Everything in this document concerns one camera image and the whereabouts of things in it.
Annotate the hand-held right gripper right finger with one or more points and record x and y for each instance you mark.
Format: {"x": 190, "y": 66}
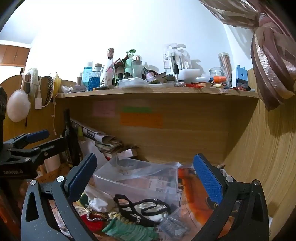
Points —
{"x": 208, "y": 178}

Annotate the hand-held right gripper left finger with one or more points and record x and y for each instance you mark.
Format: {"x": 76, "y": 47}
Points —
{"x": 83, "y": 176}

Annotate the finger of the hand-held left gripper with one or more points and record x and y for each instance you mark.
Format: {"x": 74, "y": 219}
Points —
{"x": 50, "y": 147}
{"x": 37, "y": 134}

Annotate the white cloth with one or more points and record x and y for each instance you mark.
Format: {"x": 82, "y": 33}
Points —
{"x": 98, "y": 204}

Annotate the red fabric pouch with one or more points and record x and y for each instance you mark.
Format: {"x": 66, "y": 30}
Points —
{"x": 98, "y": 226}

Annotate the clear plastic container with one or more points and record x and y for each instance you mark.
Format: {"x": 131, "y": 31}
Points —
{"x": 138, "y": 183}

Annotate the black lace headband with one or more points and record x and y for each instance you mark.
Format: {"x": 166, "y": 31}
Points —
{"x": 129, "y": 214}

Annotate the green pleated cloth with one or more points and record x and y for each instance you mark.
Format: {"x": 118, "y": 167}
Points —
{"x": 131, "y": 231}

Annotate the dark glass bottle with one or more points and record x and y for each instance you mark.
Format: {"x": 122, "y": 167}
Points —
{"x": 70, "y": 139}

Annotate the orange printed paper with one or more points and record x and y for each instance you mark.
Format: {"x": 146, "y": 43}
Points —
{"x": 192, "y": 192}

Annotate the white fluffy pompom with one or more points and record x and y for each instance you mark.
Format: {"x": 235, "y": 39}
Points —
{"x": 18, "y": 106}

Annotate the stack of newspapers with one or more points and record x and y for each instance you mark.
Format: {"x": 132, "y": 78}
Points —
{"x": 101, "y": 139}

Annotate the black patterned headband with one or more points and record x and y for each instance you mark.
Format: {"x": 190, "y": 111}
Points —
{"x": 49, "y": 90}

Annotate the yellow fabric item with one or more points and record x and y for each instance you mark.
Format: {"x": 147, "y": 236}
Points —
{"x": 57, "y": 84}

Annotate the small white cardboard box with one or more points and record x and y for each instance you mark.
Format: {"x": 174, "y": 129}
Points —
{"x": 133, "y": 154}

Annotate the small clear bag of metal bits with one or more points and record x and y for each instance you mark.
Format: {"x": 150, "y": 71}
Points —
{"x": 174, "y": 226}

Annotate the white toy plane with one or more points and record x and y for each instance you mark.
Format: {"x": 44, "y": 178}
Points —
{"x": 74, "y": 89}

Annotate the pink sticky note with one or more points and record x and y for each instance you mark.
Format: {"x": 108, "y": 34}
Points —
{"x": 104, "y": 109}

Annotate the small cardboard tube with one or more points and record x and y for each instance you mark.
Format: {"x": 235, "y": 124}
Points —
{"x": 79, "y": 80}

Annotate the blue liquid bottle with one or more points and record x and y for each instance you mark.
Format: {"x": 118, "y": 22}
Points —
{"x": 87, "y": 76}

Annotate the black marker pen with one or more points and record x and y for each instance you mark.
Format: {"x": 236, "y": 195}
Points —
{"x": 103, "y": 88}

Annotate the blue patterned glass bottle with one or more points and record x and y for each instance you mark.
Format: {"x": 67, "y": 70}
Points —
{"x": 95, "y": 81}

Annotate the orange sticky note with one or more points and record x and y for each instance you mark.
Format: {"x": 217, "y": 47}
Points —
{"x": 141, "y": 120}

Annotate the green sticky note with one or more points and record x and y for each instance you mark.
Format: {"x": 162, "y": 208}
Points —
{"x": 137, "y": 109}

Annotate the tall clear bottle foil cap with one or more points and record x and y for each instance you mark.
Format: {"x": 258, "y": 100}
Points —
{"x": 108, "y": 74}

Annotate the red tassel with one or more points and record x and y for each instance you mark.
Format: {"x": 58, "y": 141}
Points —
{"x": 195, "y": 85}

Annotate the wooden shelf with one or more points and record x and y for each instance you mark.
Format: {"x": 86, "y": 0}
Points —
{"x": 161, "y": 91}

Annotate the clear lidded box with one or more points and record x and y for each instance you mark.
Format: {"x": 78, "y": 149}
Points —
{"x": 133, "y": 83}

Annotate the white plastic tray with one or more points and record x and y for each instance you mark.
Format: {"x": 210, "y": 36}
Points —
{"x": 192, "y": 74}

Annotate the blue pencil sharpener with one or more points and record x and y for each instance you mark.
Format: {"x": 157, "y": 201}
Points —
{"x": 240, "y": 77}

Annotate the clear glass jar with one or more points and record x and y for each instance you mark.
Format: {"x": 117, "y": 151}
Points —
{"x": 216, "y": 71}

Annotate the glass vial black cap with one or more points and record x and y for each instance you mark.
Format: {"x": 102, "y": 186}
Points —
{"x": 177, "y": 74}

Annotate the green pump bottle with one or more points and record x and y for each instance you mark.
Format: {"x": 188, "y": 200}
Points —
{"x": 129, "y": 64}

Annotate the tall clear tube of pencils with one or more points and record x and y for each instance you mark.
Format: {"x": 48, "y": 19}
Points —
{"x": 226, "y": 64}

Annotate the frosted bottle silver cap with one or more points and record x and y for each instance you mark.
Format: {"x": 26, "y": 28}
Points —
{"x": 137, "y": 67}

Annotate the small pink perfume bottle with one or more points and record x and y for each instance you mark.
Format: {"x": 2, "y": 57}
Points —
{"x": 149, "y": 75}

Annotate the clear blister pack of brushes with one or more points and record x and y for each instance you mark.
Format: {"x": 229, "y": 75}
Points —
{"x": 177, "y": 58}

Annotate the brown shiny curtain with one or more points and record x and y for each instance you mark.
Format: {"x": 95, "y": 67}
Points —
{"x": 270, "y": 58}

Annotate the wooden wall cabinet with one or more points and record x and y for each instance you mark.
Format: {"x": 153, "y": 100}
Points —
{"x": 13, "y": 54}

